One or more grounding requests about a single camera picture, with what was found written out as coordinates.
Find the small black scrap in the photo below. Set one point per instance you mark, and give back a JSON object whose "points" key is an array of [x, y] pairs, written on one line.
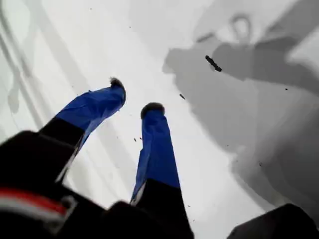
{"points": [[213, 63]]}

